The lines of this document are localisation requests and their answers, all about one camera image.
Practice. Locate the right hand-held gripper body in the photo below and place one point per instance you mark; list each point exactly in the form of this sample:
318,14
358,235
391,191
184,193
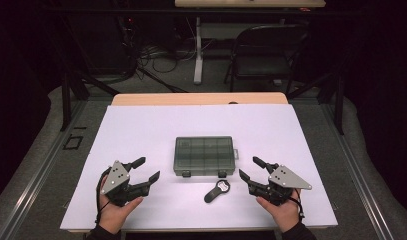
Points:
286,178

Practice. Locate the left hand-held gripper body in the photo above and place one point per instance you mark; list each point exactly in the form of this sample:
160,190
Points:
115,176

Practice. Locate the black key fob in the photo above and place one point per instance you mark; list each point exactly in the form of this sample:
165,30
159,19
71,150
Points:
215,192

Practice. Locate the grey transparent compartment box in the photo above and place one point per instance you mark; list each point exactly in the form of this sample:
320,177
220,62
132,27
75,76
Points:
204,155

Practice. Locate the person's right hand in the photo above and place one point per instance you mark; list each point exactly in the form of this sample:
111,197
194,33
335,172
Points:
286,215

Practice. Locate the person's left hand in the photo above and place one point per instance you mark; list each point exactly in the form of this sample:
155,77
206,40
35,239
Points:
114,216

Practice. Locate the white board sheet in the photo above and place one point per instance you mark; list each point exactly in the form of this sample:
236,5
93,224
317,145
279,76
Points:
197,120

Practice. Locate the black metal stand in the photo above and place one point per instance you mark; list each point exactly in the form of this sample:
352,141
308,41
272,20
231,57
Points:
66,100
339,106

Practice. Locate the black folding chair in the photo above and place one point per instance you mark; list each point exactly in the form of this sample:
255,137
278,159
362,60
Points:
267,63

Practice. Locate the white-legged background desk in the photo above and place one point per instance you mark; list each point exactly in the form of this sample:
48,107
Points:
198,50

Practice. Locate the aluminium floor rail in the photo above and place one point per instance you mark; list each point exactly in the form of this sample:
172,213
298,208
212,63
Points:
357,176
41,173

